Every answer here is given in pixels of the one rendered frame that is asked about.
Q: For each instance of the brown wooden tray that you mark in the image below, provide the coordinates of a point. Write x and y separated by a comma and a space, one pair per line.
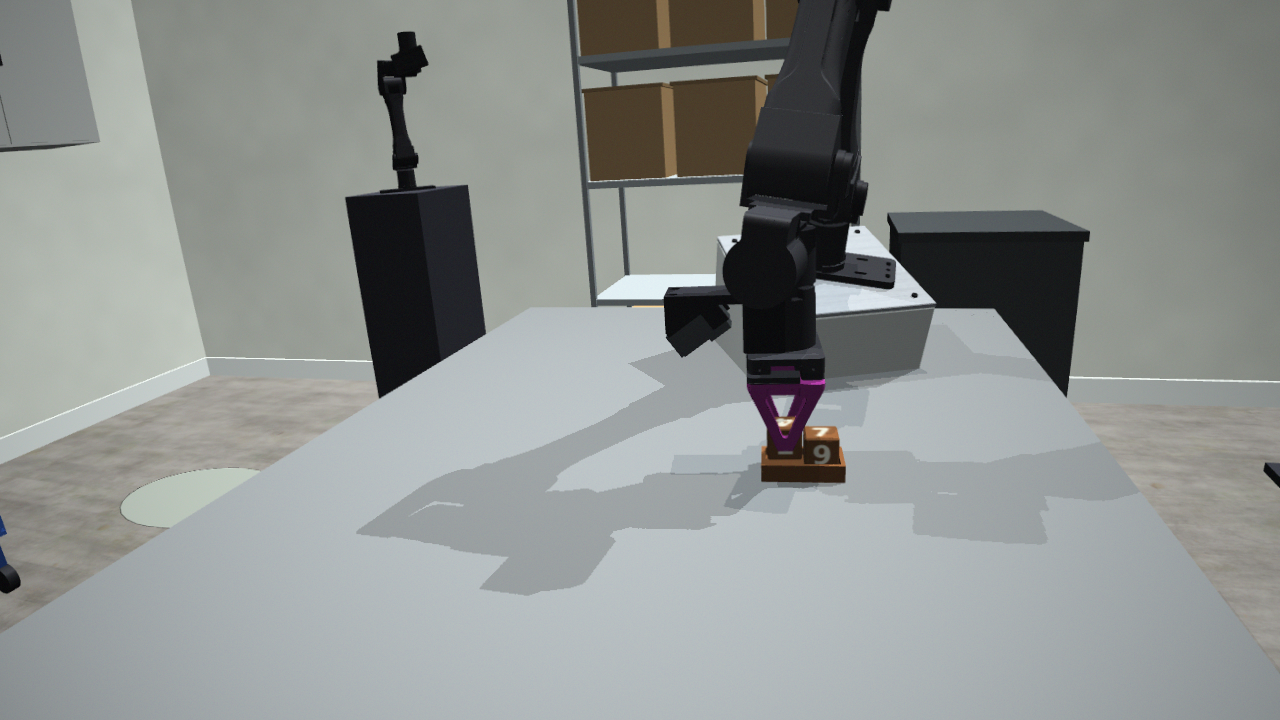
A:
797, 471

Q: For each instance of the brown wooden cube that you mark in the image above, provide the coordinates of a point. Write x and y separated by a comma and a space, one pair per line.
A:
785, 424
821, 445

